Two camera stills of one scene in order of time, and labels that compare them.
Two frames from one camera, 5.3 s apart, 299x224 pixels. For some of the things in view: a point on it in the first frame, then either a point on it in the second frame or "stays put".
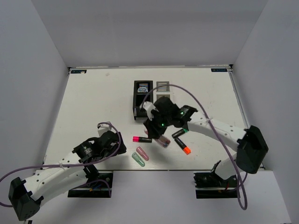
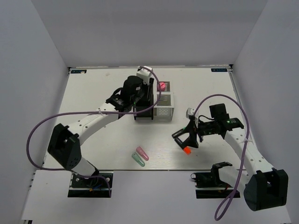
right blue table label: (219, 70) stays put
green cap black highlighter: (183, 130) stays put
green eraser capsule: (136, 157) stays put
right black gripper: (154, 131) -> (191, 140)
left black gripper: (122, 147) -> (143, 85)
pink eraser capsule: (142, 153) stays put
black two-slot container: (141, 88) stays put
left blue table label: (78, 71) stays put
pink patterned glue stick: (163, 141) -> (162, 85)
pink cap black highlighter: (139, 139) -> (150, 91)
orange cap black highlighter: (186, 150) stays put
